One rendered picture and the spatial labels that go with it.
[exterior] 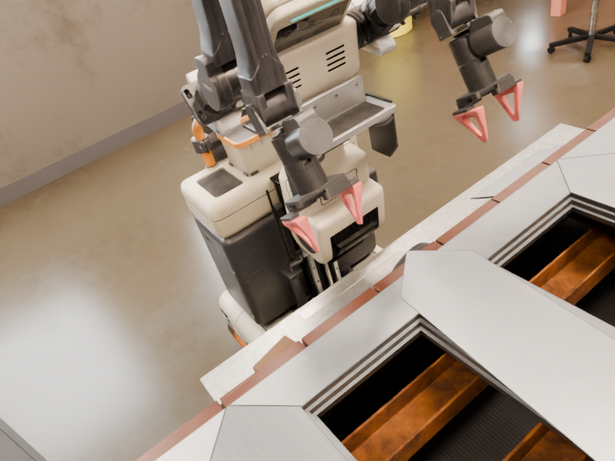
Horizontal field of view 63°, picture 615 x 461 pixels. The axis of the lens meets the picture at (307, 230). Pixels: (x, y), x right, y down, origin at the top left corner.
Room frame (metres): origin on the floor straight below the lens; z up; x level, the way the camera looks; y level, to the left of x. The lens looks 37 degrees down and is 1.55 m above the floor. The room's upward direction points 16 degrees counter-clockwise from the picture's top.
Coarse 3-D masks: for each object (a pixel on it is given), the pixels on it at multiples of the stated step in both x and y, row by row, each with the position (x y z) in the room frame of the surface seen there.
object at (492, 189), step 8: (536, 152) 1.14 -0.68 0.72; (544, 152) 1.14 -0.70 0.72; (552, 152) 1.15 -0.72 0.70; (528, 160) 1.12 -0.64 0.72; (536, 160) 1.11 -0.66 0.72; (512, 168) 1.10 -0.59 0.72; (520, 168) 1.09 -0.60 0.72; (528, 168) 1.08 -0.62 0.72; (504, 176) 1.08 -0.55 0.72; (512, 176) 1.07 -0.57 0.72; (520, 176) 1.06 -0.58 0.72; (496, 184) 1.06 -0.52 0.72; (504, 184) 1.05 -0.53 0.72; (480, 192) 1.04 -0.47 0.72; (488, 192) 1.03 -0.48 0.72; (496, 192) 1.02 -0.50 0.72
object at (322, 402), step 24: (552, 216) 0.75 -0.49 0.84; (600, 216) 0.72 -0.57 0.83; (528, 240) 0.72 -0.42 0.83; (504, 264) 0.68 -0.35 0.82; (576, 312) 0.51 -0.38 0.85; (408, 336) 0.57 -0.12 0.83; (432, 336) 0.56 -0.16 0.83; (360, 360) 0.54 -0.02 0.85; (384, 360) 0.54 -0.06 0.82; (336, 384) 0.51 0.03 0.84; (360, 384) 0.51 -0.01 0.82; (312, 408) 0.48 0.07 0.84; (528, 408) 0.39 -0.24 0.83
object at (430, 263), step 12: (432, 252) 0.73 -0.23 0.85; (444, 252) 0.72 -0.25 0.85; (456, 252) 0.71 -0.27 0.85; (468, 252) 0.71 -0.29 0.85; (408, 264) 0.72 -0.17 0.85; (420, 264) 0.71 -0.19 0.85; (432, 264) 0.70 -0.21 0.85; (444, 264) 0.69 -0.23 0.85; (408, 276) 0.69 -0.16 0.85; (420, 276) 0.68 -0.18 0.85; (432, 276) 0.67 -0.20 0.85; (408, 288) 0.66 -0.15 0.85
